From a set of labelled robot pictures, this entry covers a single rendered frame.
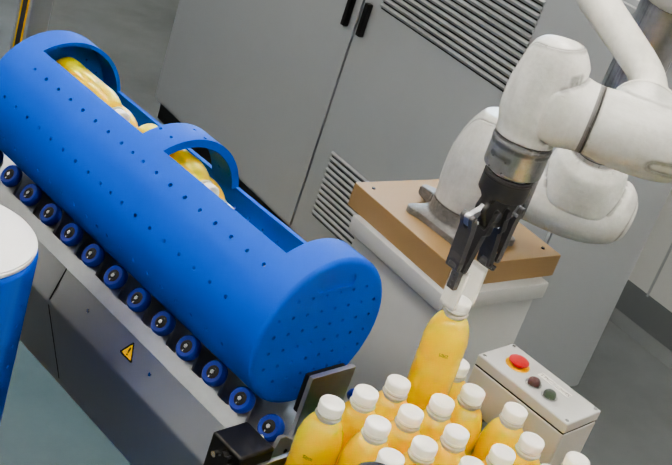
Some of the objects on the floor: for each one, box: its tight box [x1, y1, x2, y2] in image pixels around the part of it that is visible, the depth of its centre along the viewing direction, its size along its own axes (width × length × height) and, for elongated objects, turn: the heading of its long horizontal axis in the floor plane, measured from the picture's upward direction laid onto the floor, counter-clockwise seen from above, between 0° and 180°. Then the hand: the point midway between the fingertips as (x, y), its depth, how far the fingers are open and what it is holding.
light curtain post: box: [10, 0, 62, 49], centre depth 314 cm, size 6×6×170 cm
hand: (463, 286), depth 188 cm, fingers closed on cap, 4 cm apart
